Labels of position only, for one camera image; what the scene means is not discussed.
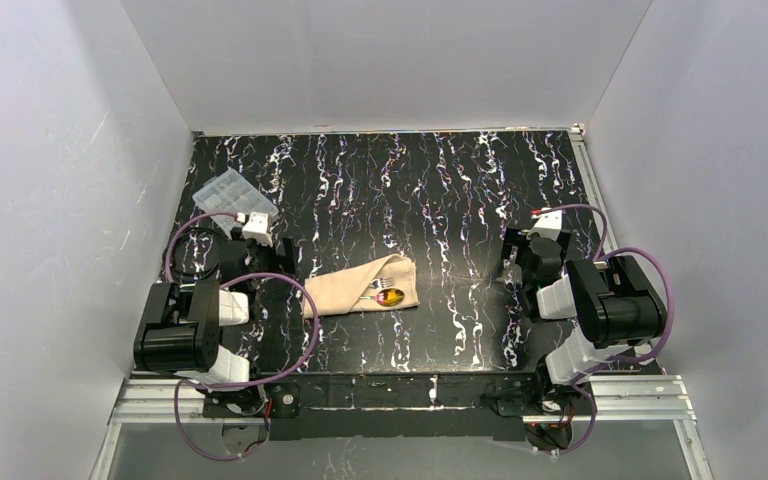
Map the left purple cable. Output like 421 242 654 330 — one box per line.
163 211 322 462

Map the aluminium frame rail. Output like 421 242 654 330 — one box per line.
111 373 696 424

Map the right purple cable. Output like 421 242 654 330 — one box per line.
529 203 677 458

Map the purple cable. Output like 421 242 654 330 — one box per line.
163 211 322 462
529 203 677 458

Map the beige cloth napkin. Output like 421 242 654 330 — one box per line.
302 254 420 320

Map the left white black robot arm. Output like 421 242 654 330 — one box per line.
133 238 297 390

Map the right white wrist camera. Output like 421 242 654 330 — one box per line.
528 208 563 241

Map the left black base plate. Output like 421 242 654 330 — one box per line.
202 381 301 419

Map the black coiled cable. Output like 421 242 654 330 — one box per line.
161 225 230 286

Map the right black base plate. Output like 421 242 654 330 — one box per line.
483 376 593 420

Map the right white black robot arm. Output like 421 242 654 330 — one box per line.
501 228 668 391

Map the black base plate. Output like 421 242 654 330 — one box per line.
483 376 593 420
202 381 301 419

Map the clear plastic screw box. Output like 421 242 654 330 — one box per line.
192 169 278 239

